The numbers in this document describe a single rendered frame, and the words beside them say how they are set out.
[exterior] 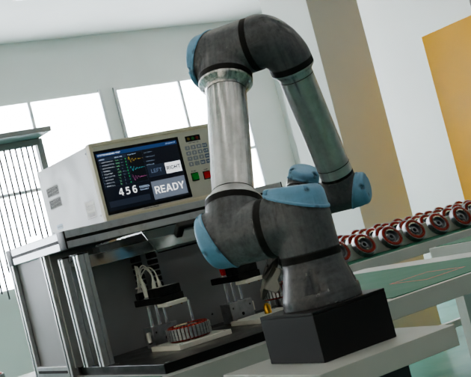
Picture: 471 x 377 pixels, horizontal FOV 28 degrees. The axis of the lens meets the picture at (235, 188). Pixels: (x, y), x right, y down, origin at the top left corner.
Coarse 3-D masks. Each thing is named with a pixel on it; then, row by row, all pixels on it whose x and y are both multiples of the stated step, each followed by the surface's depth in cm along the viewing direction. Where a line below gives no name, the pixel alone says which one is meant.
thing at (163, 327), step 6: (162, 324) 243; (168, 324) 243; (174, 324) 244; (144, 330) 244; (150, 330) 241; (156, 330) 241; (162, 330) 242; (156, 336) 241; (162, 336) 241; (156, 342) 240; (162, 342) 241; (150, 348) 243
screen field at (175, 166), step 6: (168, 162) 252; (174, 162) 253; (180, 162) 254; (150, 168) 249; (156, 168) 250; (162, 168) 251; (168, 168) 252; (174, 168) 253; (180, 168) 254; (150, 174) 249; (156, 174) 250
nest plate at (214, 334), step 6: (216, 330) 235; (222, 330) 232; (228, 330) 230; (204, 336) 228; (210, 336) 227; (216, 336) 227; (222, 336) 228; (168, 342) 236; (180, 342) 228; (186, 342) 225; (192, 342) 224; (198, 342) 225; (204, 342) 225; (156, 348) 232; (162, 348) 229; (168, 348) 226; (174, 348) 224; (180, 348) 222; (186, 348) 223
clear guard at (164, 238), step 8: (168, 224) 223; (144, 232) 219; (152, 232) 219; (160, 232) 220; (168, 232) 221; (184, 232) 222; (192, 232) 222; (112, 240) 233; (120, 240) 240; (152, 240) 217; (160, 240) 217; (168, 240) 218; (176, 240) 219; (184, 240) 219; (192, 240) 220; (160, 248) 215; (168, 248) 216
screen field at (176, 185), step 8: (184, 176) 254; (152, 184) 248; (160, 184) 250; (168, 184) 251; (176, 184) 252; (184, 184) 254; (160, 192) 249; (168, 192) 251; (176, 192) 252; (184, 192) 253
